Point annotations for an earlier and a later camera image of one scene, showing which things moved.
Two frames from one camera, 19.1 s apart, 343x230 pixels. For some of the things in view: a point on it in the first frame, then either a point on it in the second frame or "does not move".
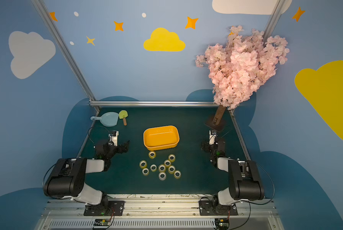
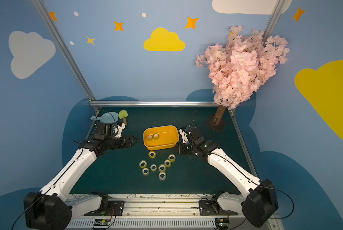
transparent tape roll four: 167,163 does not move
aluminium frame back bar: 152,103 does not move
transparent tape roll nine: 162,176 does not move
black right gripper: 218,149 -> 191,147
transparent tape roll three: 172,157 does not move
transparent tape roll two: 171,169 -> 155,136
